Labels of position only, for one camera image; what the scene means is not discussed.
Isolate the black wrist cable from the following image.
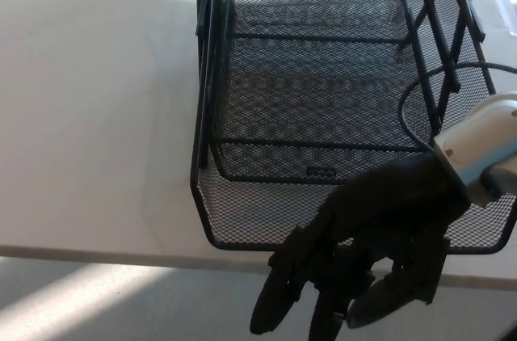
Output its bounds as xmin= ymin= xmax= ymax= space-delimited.
xmin=397 ymin=61 xmax=517 ymax=152

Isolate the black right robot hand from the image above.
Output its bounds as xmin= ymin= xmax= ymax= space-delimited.
xmin=248 ymin=152 xmax=472 ymax=341

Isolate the black mesh drawer organizer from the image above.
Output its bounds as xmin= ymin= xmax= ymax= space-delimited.
xmin=189 ymin=0 xmax=517 ymax=256

